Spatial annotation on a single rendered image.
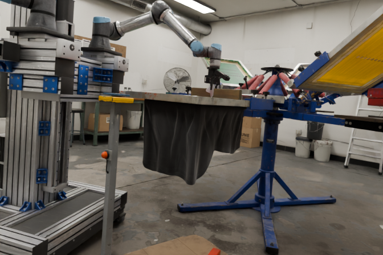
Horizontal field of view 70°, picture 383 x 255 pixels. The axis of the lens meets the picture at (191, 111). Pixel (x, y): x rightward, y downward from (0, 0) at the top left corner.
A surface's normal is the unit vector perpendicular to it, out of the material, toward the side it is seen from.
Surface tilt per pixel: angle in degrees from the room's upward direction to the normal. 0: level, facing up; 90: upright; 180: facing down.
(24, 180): 90
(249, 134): 90
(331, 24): 90
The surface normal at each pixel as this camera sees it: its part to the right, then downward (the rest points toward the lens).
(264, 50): -0.66, -0.01
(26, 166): -0.29, 0.03
